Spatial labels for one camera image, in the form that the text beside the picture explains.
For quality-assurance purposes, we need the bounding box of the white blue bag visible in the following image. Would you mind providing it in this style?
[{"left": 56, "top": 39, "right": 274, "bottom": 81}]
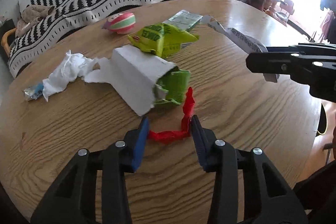
[{"left": 200, "top": 15, "right": 280, "bottom": 83}]

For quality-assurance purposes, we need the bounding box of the red plastic strip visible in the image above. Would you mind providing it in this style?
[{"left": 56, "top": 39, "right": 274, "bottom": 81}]
[{"left": 147, "top": 87, "right": 195, "bottom": 144}]

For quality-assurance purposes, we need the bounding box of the white tissue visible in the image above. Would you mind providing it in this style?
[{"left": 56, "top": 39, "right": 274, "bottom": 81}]
[{"left": 42, "top": 50, "right": 98, "bottom": 102}]

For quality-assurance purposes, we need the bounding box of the grey green paper carton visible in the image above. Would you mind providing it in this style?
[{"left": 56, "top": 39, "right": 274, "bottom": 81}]
[{"left": 163, "top": 10, "right": 203, "bottom": 31}]

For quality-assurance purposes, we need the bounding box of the white torn paper box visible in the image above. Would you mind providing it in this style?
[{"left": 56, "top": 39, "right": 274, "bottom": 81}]
[{"left": 84, "top": 44, "right": 191, "bottom": 117}]

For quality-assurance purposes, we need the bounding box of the yellow green snack wrapper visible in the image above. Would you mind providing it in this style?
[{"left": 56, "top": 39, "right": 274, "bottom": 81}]
[{"left": 127, "top": 23, "right": 199, "bottom": 59}]

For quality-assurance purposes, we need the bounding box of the pink children's tricycle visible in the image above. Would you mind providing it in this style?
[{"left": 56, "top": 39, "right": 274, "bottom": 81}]
[{"left": 265, "top": 0, "right": 294, "bottom": 26}]

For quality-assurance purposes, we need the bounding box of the small blue candy wrapper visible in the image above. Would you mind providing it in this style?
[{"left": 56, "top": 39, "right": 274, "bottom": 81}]
[{"left": 23, "top": 83, "right": 44, "bottom": 101}]

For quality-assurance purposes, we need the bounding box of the pink green toy ball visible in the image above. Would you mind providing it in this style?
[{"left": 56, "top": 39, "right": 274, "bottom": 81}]
[{"left": 102, "top": 12, "right": 136, "bottom": 35}]

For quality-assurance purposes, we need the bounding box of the black speaker box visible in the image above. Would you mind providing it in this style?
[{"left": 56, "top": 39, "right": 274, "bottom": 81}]
[{"left": 0, "top": 19, "right": 15, "bottom": 63}]

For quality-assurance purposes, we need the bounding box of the brown fuzzy jacket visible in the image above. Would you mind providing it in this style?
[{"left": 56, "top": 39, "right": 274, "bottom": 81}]
[{"left": 15, "top": 5, "right": 55, "bottom": 38}]

